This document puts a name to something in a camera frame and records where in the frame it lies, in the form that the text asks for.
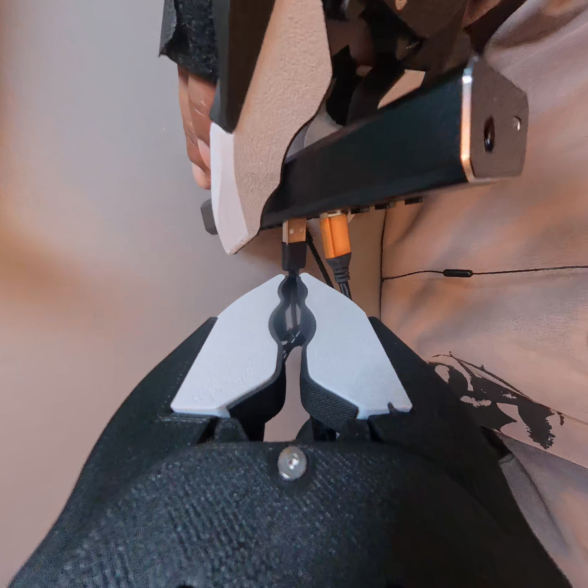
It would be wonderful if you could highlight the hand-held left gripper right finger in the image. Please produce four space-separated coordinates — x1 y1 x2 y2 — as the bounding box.
295 272 413 440

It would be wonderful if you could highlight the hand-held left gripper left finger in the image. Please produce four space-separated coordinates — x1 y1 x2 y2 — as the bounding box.
170 274 288 443

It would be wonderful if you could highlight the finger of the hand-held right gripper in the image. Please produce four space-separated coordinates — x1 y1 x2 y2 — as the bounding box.
209 0 333 256
324 0 474 127

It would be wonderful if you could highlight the black usb cable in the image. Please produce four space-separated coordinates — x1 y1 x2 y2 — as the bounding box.
275 218 337 364

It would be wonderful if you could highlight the orange braided usb cable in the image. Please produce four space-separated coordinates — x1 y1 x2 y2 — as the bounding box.
318 209 355 300

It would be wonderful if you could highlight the black usb hub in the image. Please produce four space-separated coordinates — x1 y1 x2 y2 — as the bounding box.
201 56 530 236

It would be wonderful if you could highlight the person's right hand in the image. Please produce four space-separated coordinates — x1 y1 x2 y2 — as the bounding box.
178 69 217 190

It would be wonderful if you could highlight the black fabric cuff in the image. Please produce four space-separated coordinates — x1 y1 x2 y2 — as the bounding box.
159 0 222 86

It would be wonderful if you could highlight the thin black cord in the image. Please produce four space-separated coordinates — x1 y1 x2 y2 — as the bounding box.
381 265 588 281

